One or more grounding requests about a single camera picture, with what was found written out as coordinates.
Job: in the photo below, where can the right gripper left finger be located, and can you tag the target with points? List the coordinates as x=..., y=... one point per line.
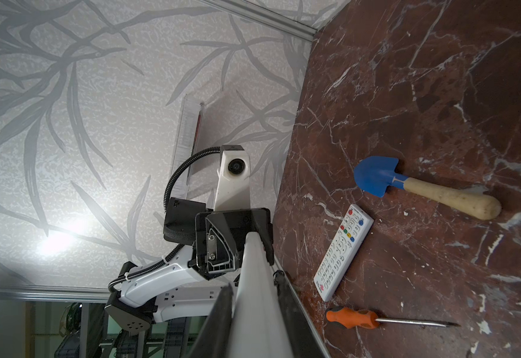
x=213, y=339

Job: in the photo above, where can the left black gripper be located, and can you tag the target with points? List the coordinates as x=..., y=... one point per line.
x=217, y=237

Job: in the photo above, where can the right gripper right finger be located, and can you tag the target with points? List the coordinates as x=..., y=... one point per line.
x=303, y=340

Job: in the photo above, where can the orange handled screwdriver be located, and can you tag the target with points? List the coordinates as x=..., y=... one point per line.
x=349, y=319

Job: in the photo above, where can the white remote control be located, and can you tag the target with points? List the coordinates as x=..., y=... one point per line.
x=347, y=241
x=258, y=328

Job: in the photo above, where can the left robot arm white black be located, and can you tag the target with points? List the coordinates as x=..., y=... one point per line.
x=144, y=295

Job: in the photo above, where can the clear plastic wall shelf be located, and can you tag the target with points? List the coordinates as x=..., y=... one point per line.
x=187, y=137

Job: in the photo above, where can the blue toy shovel wooden handle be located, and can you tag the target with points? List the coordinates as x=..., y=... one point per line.
x=376, y=173

